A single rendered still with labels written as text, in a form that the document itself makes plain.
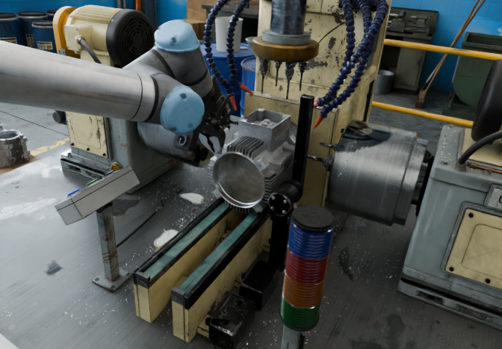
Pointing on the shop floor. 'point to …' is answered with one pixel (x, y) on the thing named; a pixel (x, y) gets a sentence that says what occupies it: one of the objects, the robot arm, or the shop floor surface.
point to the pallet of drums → (29, 29)
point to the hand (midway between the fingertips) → (215, 152)
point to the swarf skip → (470, 75)
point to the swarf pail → (384, 81)
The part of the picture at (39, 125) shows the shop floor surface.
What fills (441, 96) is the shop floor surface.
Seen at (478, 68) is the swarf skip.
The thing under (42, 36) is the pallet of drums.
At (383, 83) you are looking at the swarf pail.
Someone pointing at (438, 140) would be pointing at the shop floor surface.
